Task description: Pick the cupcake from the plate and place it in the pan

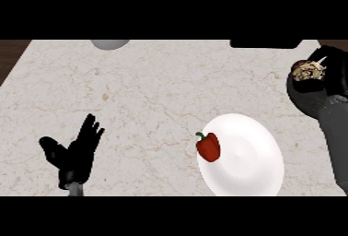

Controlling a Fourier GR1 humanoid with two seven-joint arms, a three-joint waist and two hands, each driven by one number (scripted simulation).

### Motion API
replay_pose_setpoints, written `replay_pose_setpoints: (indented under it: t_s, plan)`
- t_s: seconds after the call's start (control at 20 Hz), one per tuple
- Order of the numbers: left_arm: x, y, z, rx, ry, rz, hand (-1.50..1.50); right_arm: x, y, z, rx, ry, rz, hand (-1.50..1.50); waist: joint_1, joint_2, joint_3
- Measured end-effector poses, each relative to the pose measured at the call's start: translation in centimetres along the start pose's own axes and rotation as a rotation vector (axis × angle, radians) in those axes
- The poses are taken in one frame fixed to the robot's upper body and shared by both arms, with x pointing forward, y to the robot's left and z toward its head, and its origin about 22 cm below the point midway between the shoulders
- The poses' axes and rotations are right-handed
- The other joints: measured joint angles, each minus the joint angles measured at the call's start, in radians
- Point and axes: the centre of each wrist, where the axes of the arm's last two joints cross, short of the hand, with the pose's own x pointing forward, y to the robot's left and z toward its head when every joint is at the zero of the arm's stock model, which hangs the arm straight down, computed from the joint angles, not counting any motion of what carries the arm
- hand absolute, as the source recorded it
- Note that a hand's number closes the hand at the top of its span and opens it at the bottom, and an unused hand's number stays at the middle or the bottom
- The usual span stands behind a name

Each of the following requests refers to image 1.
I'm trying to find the red bell pepper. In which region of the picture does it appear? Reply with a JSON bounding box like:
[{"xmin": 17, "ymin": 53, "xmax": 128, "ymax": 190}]
[{"xmin": 194, "ymin": 131, "xmax": 221, "ymax": 163}]

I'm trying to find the grey rounded object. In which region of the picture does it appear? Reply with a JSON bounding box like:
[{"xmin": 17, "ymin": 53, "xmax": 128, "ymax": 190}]
[{"xmin": 89, "ymin": 39, "xmax": 131, "ymax": 52}]

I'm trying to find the white plate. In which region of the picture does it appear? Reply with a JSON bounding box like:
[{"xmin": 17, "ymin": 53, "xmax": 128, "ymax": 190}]
[{"xmin": 196, "ymin": 112, "xmax": 286, "ymax": 197}]

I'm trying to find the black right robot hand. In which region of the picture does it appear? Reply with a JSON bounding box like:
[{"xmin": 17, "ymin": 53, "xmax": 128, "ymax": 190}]
[{"xmin": 292, "ymin": 44, "xmax": 348, "ymax": 100}]

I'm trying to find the brown cupcake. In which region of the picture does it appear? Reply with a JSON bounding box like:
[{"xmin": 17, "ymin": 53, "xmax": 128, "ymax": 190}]
[{"xmin": 289, "ymin": 59, "xmax": 327, "ymax": 82}]

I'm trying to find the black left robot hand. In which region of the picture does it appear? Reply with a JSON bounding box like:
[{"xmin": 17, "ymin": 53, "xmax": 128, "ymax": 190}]
[{"xmin": 38, "ymin": 112, "xmax": 106, "ymax": 191}]

